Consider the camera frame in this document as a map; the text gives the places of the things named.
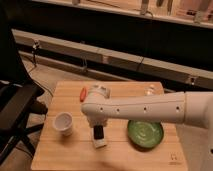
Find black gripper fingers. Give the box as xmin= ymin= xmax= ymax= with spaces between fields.
xmin=93 ymin=125 xmax=104 ymax=140

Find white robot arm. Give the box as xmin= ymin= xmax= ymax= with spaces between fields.
xmin=81 ymin=84 xmax=213 ymax=171

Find white sponge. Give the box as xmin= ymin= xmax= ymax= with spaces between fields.
xmin=92 ymin=131 xmax=107 ymax=149

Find orange carrot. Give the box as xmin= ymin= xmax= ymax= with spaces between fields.
xmin=79 ymin=87 xmax=87 ymax=102

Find white paper cup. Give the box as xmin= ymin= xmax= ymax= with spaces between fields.
xmin=52 ymin=112 xmax=73 ymax=136

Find wooden cutting board table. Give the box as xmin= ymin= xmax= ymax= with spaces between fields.
xmin=31 ymin=81 xmax=188 ymax=171

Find green bowl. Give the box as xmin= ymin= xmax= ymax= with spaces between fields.
xmin=127 ymin=120 xmax=164 ymax=149

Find small white object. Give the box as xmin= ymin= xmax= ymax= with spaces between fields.
xmin=145 ymin=84 xmax=155 ymax=95

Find black office chair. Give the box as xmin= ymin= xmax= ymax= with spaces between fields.
xmin=0 ymin=19 xmax=48 ymax=165

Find black cable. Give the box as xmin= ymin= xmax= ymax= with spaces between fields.
xmin=31 ymin=41 xmax=54 ymax=98

